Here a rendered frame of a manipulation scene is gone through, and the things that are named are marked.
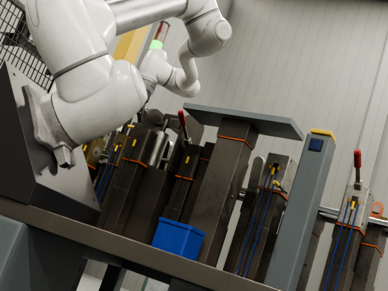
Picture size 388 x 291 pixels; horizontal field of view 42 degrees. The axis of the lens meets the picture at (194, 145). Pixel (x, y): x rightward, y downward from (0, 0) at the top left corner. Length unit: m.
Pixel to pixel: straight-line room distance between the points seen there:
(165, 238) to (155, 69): 1.05
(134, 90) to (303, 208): 0.54
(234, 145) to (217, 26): 0.44
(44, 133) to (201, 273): 0.54
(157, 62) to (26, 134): 1.14
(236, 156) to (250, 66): 8.42
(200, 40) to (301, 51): 8.16
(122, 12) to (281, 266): 0.80
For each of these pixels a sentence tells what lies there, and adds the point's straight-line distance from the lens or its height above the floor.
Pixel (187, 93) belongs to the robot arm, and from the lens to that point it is 2.32.
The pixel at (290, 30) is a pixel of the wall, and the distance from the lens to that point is 10.15.
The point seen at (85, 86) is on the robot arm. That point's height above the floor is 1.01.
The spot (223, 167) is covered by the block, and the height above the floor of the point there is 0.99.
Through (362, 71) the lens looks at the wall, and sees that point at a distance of 9.64.
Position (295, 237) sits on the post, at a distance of 1.39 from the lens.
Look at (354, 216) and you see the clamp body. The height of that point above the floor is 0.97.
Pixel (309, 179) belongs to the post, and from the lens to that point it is 1.42.
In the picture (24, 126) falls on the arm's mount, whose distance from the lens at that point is 1.25.
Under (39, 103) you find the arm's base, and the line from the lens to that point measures 1.33.
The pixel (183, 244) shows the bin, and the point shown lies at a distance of 1.37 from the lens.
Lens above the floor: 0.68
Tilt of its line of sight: 13 degrees up
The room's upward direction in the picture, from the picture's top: 19 degrees clockwise
